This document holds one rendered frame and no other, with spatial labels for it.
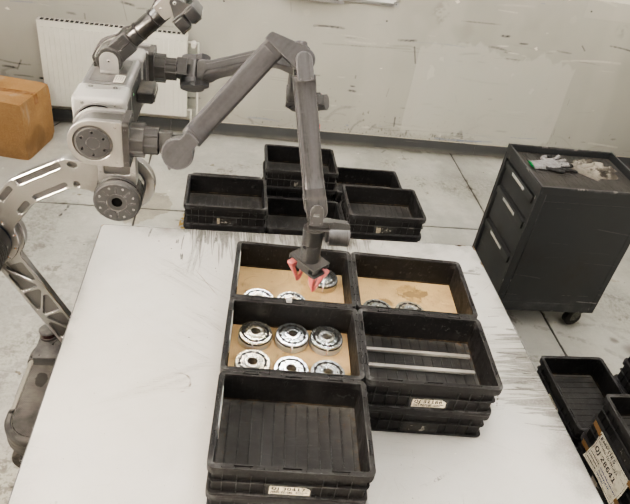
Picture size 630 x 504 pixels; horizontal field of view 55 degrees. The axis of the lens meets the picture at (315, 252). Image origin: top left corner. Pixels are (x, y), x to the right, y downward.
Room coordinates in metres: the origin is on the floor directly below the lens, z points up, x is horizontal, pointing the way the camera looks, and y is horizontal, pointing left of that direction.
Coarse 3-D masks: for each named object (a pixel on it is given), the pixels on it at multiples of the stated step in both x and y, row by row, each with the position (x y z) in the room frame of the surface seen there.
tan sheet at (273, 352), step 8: (232, 328) 1.37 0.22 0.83; (272, 328) 1.40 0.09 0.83; (232, 336) 1.34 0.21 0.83; (272, 336) 1.37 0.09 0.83; (344, 336) 1.42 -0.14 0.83; (232, 344) 1.30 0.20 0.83; (272, 344) 1.33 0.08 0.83; (344, 344) 1.38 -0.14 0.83; (232, 352) 1.27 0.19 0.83; (240, 352) 1.28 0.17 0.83; (264, 352) 1.29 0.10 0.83; (272, 352) 1.30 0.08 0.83; (280, 352) 1.30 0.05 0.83; (304, 352) 1.32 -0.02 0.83; (312, 352) 1.33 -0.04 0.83; (344, 352) 1.35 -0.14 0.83; (232, 360) 1.24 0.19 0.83; (272, 360) 1.27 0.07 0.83; (304, 360) 1.29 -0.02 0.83; (312, 360) 1.29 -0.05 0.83; (336, 360) 1.31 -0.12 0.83; (344, 360) 1.32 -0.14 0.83; (272, 368) 1.23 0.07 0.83; (344, 368) 1.28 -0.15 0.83
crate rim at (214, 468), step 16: (352, 384) 1.14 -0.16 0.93; (368, 416) 1.03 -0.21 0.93; (368, 432) 0.98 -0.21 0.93; (368, 448) 0.94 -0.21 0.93; (208, 464) 0.82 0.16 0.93; (224, 464) 0.83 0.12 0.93; (240, 464) 0.83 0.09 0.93; (336, 480) 0.85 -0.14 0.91; (352, 480) 0.85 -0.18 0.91; (368, 480) 0.86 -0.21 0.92
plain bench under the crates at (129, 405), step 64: (128, 256) 1.80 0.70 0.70; (192, 256) 1.86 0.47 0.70; (448, 256) 2.16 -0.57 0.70; (128, 320) 1.46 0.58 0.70; (192, 320) 1.51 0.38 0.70; (64, 384) 1.15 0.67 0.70; (128, 384) 1.19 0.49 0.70; (192, 384) 1.24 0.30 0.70; (512, 384) 1.46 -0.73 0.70; (64, 448) 0.95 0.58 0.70; (128, 448) 0.98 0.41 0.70; (192, 448) 1.01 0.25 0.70; (384, 448) 1.12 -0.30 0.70; (448, 448) 1.16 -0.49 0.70; (512, 448) 1.20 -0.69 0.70
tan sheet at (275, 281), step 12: (240, 276) 1.63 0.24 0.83; (252, 276) 1.64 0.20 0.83; (264, 276) 1.65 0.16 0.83; (276, 276) 1.66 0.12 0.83; (288, 276) 1.68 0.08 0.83; (240, 288) 1.57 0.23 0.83; (252, 288) 1.58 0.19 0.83; (264, 288) 1.59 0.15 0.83; (276, 288) 1.60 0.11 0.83; (288, 288) 1.61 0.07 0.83; (300, 288) 1.62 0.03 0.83; (336, 288) 1.65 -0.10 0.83; (312, 300) 1.57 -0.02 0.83; (324, 300) 1.58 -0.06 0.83; (336, 300) 1.59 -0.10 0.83
